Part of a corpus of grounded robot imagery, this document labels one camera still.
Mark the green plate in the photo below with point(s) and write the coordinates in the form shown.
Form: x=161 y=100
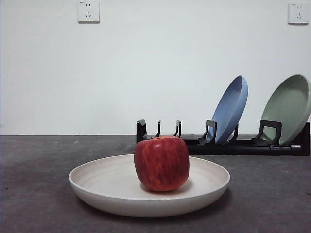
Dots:
x=289 y=109

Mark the black plate rack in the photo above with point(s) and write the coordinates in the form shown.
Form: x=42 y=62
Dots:
x=243 y=149

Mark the white wall socket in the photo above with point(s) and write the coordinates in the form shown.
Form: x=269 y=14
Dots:
x=297 y=13
x=88 y=11

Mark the cream yellow plate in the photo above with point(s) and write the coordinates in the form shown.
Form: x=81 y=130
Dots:
x=102 y=177

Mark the red yellow apple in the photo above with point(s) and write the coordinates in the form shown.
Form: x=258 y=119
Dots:
x=161 y=165

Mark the blue plate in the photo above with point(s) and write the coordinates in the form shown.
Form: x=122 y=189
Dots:
x=230 y=109

